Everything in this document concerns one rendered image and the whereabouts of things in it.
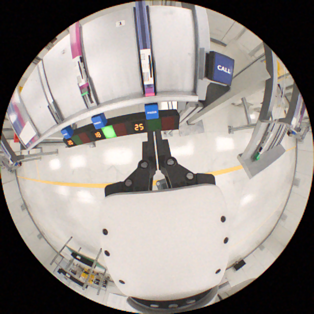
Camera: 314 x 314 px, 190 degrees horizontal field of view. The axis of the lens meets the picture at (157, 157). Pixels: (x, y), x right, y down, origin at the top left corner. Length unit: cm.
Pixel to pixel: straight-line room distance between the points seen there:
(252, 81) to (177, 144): 77
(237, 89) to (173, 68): 29
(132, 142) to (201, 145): 62
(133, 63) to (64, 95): 15
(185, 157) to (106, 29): 94
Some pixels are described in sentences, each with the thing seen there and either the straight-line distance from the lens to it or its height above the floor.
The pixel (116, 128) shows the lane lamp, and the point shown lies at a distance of 24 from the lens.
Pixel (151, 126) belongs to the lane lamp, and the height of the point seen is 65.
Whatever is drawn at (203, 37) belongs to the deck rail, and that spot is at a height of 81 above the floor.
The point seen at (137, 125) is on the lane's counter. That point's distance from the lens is 23.
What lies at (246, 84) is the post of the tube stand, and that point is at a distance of 40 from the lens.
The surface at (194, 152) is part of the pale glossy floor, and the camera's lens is 95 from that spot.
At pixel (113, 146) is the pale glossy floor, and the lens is 96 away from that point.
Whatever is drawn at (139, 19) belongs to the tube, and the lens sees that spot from 19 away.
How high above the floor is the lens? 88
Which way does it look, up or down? 84 degrees down
